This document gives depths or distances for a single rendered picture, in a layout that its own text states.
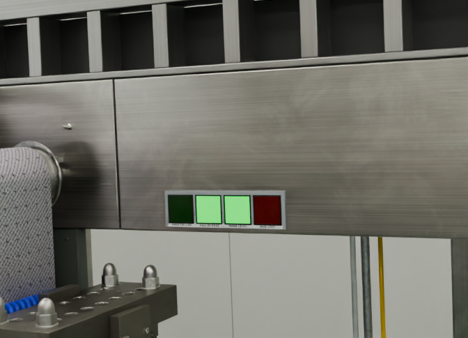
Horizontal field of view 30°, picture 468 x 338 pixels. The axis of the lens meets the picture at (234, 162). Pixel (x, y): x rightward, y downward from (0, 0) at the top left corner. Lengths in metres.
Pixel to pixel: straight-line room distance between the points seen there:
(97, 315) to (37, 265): 0.23
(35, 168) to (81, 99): 0.18
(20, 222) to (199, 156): 0.35
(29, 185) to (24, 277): 0.17
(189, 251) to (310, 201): 2.85
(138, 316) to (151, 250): 2.91
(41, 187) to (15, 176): 0.07
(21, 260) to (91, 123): 0.31
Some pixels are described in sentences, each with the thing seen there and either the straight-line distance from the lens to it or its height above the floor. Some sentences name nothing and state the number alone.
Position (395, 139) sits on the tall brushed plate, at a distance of 1.50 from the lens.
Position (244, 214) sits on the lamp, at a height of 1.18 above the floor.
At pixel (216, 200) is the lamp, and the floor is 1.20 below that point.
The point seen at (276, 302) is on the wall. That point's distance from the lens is 4.22.
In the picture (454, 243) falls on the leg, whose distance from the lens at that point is 1.66.
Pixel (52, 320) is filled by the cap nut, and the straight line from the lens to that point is 1.46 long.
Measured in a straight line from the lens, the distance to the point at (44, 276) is 1.72.
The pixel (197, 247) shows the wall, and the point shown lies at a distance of 4.36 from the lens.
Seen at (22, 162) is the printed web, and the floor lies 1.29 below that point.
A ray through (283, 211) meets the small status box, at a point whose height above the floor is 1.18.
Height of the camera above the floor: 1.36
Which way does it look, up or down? 3 degrees down
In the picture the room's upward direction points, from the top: 2 degrees counter-clockwise
